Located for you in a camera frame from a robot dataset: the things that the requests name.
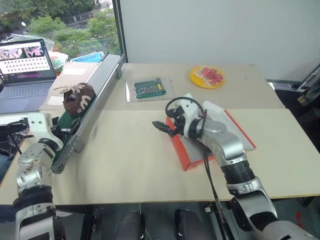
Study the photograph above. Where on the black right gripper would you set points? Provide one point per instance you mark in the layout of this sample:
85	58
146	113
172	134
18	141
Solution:
180	122

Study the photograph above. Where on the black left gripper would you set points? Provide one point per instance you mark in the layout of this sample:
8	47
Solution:
56	128

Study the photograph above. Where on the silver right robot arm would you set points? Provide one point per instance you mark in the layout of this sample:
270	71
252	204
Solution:
225	147

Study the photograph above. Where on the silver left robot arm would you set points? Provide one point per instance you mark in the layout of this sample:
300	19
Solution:
35	162

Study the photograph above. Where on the orange shoebox with white lid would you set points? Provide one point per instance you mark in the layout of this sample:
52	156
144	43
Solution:
180	150

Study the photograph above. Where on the grey conveyor with green belt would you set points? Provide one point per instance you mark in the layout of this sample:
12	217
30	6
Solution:
100	100

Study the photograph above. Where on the green bit set holder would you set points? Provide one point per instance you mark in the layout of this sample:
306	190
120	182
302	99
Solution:
150	89

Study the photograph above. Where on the brown cardboard box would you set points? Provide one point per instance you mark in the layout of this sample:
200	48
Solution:
72	80

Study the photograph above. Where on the clear plastic case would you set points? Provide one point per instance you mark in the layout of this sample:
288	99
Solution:
128	92

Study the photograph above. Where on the yellow round plate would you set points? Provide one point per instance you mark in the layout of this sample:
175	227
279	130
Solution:
197	81

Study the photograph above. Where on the grey open laptop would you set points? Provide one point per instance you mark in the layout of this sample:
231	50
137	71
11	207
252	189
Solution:
25	87

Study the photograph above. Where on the clear plastic bag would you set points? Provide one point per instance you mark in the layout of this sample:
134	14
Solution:
58	61

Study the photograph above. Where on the bag of red candies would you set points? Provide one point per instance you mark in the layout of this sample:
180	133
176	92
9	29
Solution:
211	75

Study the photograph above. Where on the blue plastic tray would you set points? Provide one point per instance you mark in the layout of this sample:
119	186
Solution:
87	58

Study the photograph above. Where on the dark rounded shape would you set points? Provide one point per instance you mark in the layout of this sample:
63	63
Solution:
190	225

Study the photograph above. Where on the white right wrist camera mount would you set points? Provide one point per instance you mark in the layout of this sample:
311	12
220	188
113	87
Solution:
190	110

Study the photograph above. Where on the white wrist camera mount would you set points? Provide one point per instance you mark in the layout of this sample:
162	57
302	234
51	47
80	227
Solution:
40	127
190	110

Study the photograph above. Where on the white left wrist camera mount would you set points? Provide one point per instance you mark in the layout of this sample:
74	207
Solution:
40	127

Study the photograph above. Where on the black table frame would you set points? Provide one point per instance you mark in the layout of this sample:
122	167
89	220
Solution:
91	222

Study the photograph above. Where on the grey window frame post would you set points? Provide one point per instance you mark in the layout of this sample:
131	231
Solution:
122	32

